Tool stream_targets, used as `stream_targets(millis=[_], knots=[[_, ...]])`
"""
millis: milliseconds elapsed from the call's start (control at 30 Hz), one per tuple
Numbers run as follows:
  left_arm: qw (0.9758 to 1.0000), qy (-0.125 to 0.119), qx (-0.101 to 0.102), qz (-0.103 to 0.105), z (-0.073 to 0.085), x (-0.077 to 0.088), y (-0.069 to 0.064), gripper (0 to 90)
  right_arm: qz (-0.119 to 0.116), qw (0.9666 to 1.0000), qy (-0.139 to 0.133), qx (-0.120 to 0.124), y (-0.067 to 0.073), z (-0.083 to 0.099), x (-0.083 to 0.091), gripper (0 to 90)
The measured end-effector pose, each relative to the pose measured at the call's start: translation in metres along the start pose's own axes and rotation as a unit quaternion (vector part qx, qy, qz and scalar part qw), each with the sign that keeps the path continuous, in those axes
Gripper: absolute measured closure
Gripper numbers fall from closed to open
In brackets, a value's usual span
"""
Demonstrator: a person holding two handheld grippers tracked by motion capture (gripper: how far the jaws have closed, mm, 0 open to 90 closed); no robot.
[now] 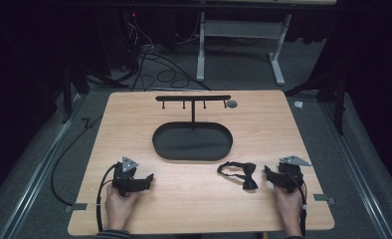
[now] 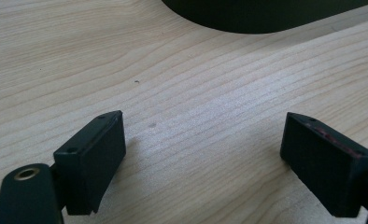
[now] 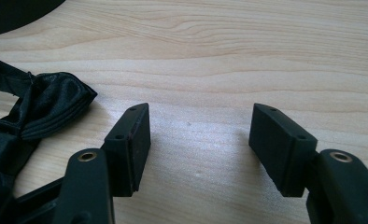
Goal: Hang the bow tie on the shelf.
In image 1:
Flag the bundle of floor cables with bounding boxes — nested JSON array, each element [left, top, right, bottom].
[[118, 13, 213, 93]]

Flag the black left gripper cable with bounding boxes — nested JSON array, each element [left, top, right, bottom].
[[96, 162, 119, 233]]

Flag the black bow tie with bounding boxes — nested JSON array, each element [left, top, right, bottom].
[[216, 160, 260, 191]]

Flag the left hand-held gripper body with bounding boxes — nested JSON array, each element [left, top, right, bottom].
[[111, 155, 144, 197]]

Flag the person's right hand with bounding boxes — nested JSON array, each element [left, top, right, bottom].
[[274, 184, 305, 238]]

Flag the white desk frame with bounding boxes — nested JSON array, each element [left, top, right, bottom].
[[195, 11, 294, 87]]

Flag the metal floor rail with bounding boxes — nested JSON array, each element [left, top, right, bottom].
[[317, 101, 392, 239], [0, 94, 83, 239]]

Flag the black metal stand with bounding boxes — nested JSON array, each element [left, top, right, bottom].
[[53, 61, 130, 124], [284, 71, 347, 136]]

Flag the grey tape piece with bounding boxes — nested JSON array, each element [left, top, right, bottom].
[[312, 193, 336, 205], [64, 202, 89, 214]]

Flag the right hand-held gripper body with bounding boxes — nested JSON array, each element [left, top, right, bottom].
[[274, 154, 312, 194]]

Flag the black hanger stand with tray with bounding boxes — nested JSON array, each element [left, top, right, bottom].
[[151, 95, 235, 162]]

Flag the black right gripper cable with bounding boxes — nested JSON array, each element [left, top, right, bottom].
[[285, 171, 308, 238]]

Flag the person's left hand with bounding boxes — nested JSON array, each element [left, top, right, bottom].
[[104, 184, 140, 232]]

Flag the black floor cable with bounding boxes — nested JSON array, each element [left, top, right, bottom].
[[50, 114, 104, 207]]

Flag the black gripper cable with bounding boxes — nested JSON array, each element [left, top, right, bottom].
[[96, 162, 119, 233], [285, 171, 308, 238]]

